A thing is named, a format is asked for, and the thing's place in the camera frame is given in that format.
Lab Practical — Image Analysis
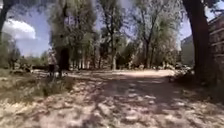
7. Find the pale brick paved path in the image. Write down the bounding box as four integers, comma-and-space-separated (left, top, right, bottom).
0, 69, 224, 128

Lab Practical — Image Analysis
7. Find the brick building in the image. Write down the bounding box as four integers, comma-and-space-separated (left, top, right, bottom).
208, 14, 224, 78

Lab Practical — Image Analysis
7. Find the thick dark tree trunk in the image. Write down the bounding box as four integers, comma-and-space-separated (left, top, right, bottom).
181, 0, 224, 84

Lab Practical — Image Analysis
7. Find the pale building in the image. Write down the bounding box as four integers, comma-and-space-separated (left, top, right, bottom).
180, 34, 196, 67

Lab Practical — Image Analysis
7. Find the row of green trees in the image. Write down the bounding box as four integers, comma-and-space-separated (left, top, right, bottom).
0, 0, 188, 72

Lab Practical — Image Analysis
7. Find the dry grass patch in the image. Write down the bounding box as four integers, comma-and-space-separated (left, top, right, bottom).
0, 68, 76, 104

